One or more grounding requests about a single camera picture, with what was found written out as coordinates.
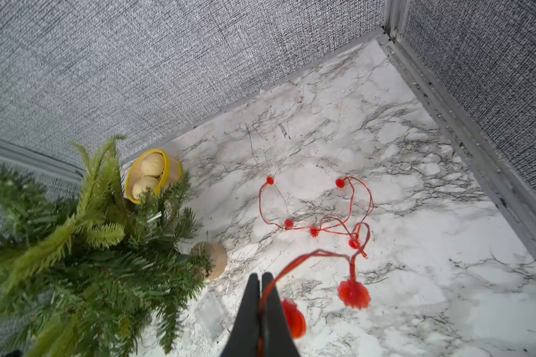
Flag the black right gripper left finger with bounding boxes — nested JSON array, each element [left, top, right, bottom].
[[220, 273, 261, 357]]

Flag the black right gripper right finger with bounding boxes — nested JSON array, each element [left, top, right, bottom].
[[261, 287, 299, 357]]

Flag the red string lights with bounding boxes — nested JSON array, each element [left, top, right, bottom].
[[258, 176, 374, 343]]

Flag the small green christmas tree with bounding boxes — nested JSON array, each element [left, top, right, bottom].
[[0, 137, 212, 356]]

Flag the white steamed bun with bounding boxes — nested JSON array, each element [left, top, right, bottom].
[[141, 153, 165, 177], [132, 176, 159, 200]]

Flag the yellow bamboo steamer basket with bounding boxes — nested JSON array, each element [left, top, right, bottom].
[[124, 149, 183, 205]]

